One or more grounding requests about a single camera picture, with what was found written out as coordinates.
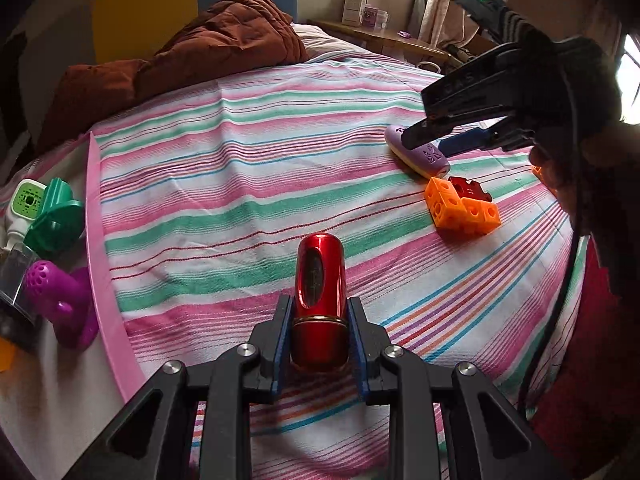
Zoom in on red metallic cylinder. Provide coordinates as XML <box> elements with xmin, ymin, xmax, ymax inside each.
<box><xmin>290</xmin><ymin>233</ymin><xmax>349</xmax><ymax>372</ymax></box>

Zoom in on person's right hand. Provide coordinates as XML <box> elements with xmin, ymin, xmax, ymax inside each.
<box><xmin>531</xmin><ymin>139</ymin><xmax>587</xmax><ymax>222</ymax></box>

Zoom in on purple perforated plastic holder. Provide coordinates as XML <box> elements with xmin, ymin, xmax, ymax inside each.
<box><xmin>24</xmin><ymin>259</ymin><xmax>100</xmax><ymax>350</ymax></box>

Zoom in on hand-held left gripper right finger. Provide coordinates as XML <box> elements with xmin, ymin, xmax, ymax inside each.
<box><xmin>346</xmin><ymin>296</ymin><xmax>566</xmax><ymax>480</ymax></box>

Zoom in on person's right forearm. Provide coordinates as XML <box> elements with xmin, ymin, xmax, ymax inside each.
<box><xmin>575</xmin><ymin>122</ymin><xmax>640</xmax><ymax>281</ymax></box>

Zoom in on white carton box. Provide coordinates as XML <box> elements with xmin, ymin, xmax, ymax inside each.
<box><xmin>341</xmin><ymin>0</ymin><xmax>368</xmax><ymax>27</ymax></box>

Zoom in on person's red clothing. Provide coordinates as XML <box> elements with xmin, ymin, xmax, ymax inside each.
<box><xmin>520</xmin><ymin>237</ymin><xmax>640</xmax><ymax>480</ymax></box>

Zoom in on wooden bedside table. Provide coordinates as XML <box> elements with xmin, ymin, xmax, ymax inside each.
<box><xmin>306</xmin><ymin>19</ymin><xmax>451</xmax><ymax>66</ymax></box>

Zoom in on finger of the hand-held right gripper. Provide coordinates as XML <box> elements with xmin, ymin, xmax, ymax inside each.
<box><xmin>402</xmin><ymin>115</ymin><xmax>507</xmax><ymax>152</ymax></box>
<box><xmin>437</xmin><ymin>127</ymin><xmax>532</xmax><ymax>159</ymax></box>

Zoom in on striped bed sheet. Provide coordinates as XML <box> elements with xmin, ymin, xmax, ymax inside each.
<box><xmin>85</xmin><ymin>57</ymin><xmax>591</xmax><ymax>480</ymax></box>

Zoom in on lilac egg-shaped case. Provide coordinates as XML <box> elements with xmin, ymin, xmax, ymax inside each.
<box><xmin>384</xmin><ymin>124</ymin><xmax>451</xmax><ymax>180</ymax></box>

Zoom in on green plastic cylinder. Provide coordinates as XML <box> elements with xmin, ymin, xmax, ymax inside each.
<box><xmin>22</xmin><ymin>177</ymin><xmax>86</xmax><ymax>256</ymax></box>

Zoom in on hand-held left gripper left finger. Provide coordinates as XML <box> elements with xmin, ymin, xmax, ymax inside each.
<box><xmin>67</xmin><ymin>294</ymin><xmax>295</xmax><ymax>480</ymax></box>

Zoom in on white green plug-in device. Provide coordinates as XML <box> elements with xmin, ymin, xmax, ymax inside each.
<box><xmin>2</xmin><ymin>178</ymin><xmax>48</xmax><ymax>251</ymax></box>

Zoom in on patchwork upholstered headboard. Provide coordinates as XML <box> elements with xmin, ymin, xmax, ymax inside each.
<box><xmin>0</xmin><ymin>0</ymin><xmax>299</xmax><ymax>111</ymax></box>

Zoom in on red building block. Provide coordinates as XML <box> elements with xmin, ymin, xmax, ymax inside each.
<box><xmin>446</xmin><ymin>176</ymin><xmax>493</xmax><ymax>202</ymax></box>

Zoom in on brown quilt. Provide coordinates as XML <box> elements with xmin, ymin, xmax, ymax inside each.
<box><xmin>37</xmin><ymin>0</ymin><xmax>310</xmax><ymax>153</ymax></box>

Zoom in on clear cup with dark base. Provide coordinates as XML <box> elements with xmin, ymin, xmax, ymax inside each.
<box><xmin>0</xmin><ymin>242</ymin><xmax>43</xmax><ymax>351</ymax></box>

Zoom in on orange cube blocks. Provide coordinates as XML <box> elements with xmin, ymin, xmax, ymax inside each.
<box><xmin>425</xmin><ymin>176</ymin><xmax>502</xmax><ymax>234</ymax></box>

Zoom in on grey pillow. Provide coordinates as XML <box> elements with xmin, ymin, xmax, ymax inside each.
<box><xmin>290</xmin><ymin>22</ymin><xmax>371</xmax><ymax>63</ymax></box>

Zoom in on black cable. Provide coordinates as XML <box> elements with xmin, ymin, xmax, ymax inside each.
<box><xmin>517</xmin><ymin>50</ymin><xmax>585</xmax><ymax>413</ymax></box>

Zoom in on yellow-orange flat object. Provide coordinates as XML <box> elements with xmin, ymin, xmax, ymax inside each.
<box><xmin>0</xmin><ymin>337</ymin><xmax>18</xmax><ymax>373</ymax></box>

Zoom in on beige curtain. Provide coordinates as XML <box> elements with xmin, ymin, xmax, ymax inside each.
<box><xmin>415</xmin><ymin>0</ymin><xmax>503</xmax><ymax>48</ymax></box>

